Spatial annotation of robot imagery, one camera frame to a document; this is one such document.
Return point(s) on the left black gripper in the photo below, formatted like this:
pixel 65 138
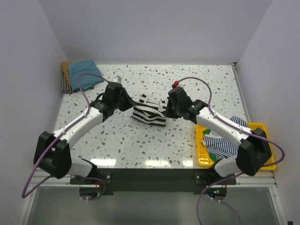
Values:
pixel 129 102

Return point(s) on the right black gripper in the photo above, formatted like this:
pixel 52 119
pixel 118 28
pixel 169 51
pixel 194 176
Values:
pixel 168 113

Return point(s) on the black white striped tank top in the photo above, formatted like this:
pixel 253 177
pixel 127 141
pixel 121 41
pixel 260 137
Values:
pixel 150 112

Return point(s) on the blue tank top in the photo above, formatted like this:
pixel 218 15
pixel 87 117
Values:
pixel 85 74

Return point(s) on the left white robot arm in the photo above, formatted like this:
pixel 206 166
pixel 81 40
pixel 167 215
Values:
pixel 53 149

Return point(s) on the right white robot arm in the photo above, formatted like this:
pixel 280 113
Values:
pixel 253 149

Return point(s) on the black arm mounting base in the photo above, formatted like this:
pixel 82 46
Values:
pixel 107 181

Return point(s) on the folded thin-striped tank top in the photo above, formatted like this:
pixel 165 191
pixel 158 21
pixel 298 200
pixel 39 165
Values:
pixel 67 89

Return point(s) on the folded tan tank top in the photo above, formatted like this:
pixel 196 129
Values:
pixel 64 67

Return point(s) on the green tank top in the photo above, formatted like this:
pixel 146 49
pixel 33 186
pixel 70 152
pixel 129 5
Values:
pixel 210 140

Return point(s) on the navy white striped tank top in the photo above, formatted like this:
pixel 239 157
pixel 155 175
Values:
pixel 225 149

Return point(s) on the yellow plastic bin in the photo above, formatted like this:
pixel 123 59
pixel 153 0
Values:
pixel 203 156

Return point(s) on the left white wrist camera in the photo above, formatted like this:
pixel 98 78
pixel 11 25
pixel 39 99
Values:
pixel 117 79

